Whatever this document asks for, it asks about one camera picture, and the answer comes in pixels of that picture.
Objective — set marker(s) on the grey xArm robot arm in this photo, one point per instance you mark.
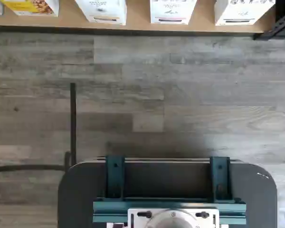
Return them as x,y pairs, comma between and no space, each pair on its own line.
171,221

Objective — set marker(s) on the teal metal mounting frame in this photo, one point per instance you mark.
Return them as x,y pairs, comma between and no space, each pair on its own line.
114,175

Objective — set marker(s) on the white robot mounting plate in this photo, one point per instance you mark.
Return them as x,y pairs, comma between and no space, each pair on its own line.
135,221

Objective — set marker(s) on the white box with black strip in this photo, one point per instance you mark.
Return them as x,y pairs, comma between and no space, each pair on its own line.
242,12

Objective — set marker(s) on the white box with pink strip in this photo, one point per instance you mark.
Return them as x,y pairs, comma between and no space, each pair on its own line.
171,13

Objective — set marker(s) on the yellow white granola box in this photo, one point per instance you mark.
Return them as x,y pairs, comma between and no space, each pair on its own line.
28,7

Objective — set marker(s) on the brown wooden shelf board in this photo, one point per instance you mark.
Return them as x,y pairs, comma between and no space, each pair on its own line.
137,26

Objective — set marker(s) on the white box with yellow strip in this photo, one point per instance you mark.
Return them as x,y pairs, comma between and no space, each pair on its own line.
102,12

